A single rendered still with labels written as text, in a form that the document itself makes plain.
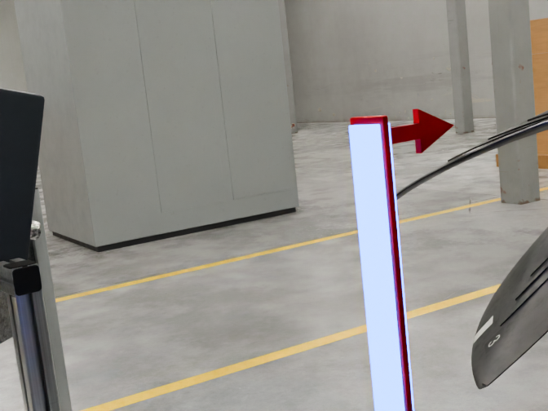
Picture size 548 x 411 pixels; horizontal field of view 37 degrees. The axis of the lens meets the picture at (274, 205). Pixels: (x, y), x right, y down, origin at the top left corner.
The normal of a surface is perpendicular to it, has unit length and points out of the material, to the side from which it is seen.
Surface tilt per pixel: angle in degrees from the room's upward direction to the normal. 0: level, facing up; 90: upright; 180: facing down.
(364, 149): 90
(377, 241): 90
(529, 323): 45
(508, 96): 90
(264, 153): 90
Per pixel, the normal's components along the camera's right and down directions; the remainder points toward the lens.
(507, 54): -0.85, 0.17
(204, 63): 0.51, 0.07
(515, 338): -0.77, -0.63
